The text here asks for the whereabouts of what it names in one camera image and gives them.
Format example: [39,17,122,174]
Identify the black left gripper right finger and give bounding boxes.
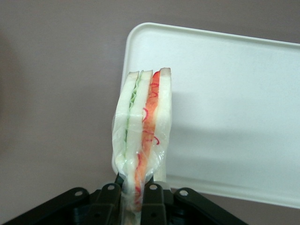
[141,175,249,225]

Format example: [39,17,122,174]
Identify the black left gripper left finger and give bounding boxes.
[1,173,124,225]

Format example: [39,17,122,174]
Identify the triangle sandwich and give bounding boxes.
[110,67,174,225]

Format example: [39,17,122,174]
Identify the beige plastic tray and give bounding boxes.
[112,22,300,210]

